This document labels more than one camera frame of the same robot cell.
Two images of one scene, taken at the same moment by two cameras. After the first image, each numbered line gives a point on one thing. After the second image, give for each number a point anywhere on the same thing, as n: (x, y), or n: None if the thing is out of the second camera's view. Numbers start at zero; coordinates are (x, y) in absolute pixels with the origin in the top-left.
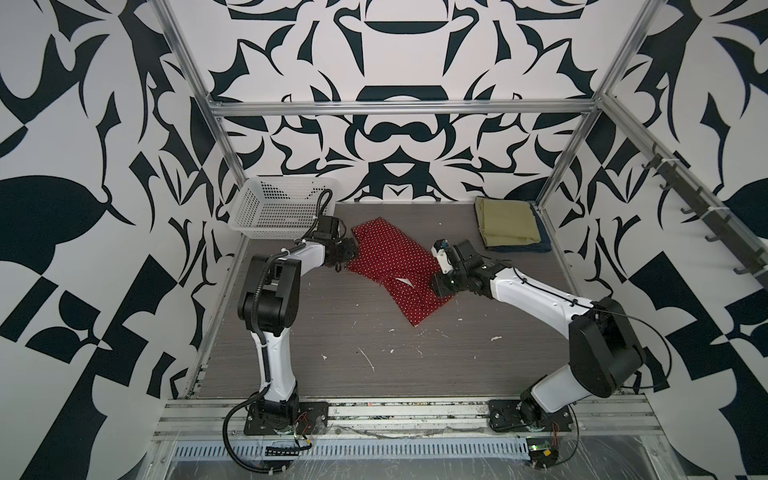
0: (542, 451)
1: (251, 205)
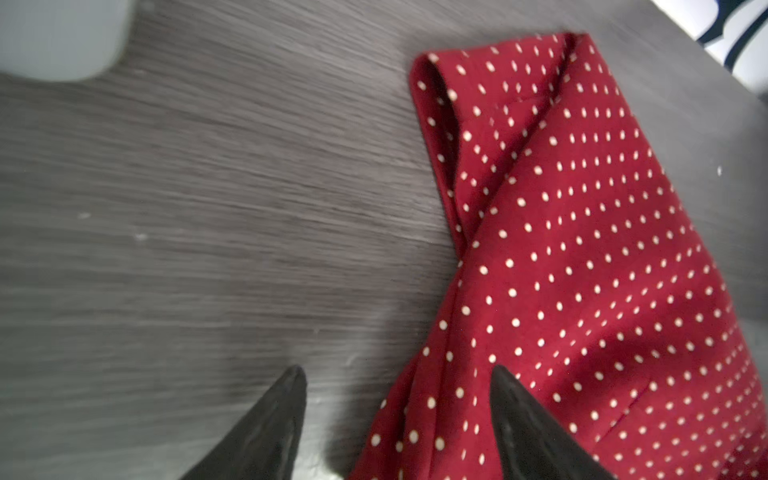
0: None
1: (67, 40)
